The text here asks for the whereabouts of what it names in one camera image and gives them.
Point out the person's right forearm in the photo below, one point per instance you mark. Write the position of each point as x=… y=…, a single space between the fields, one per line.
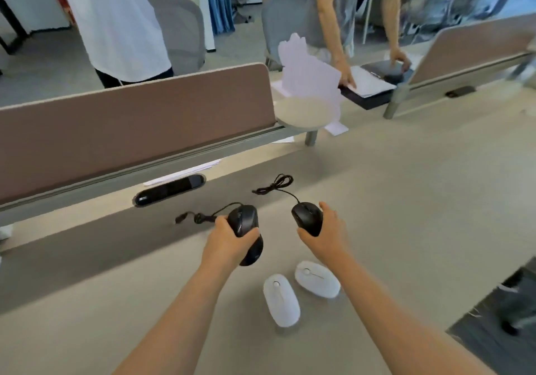
x=389 y=320

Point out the blue hanging cloth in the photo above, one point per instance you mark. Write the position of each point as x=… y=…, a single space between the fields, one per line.
x=220 y=6

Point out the person's right thumb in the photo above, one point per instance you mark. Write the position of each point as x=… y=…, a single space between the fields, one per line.
x=308 y=236

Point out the person's left thumb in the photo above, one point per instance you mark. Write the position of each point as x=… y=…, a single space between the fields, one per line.
x=251 y=237

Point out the grey divider support leg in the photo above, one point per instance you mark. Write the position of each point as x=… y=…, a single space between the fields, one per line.
x=397 y=98

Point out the short brown desk divider panel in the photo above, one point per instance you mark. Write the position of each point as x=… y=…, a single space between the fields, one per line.
x=473 y=48

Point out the person's right hand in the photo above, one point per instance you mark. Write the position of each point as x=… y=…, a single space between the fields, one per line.
x=331 y=240

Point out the long brown desk divider panel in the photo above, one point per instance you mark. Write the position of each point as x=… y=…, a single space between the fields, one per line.
x=125 y=127

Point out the grey upholstered chair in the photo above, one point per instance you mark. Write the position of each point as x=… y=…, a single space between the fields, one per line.
x=289 y=23
x=180 y=31

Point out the white document paper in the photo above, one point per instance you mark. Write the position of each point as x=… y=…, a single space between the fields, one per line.
x=372 y=81

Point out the white paper sheet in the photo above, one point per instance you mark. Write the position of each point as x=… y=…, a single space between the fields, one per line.
x=184 y=173

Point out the person's left hand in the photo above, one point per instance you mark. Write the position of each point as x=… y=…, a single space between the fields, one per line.
x=222 y=249

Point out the person's left forearm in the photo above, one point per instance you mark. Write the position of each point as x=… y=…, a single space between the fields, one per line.
x=180 y=324

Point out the black clipboard folder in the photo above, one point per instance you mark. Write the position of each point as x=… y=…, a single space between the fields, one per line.
x=368 y=100

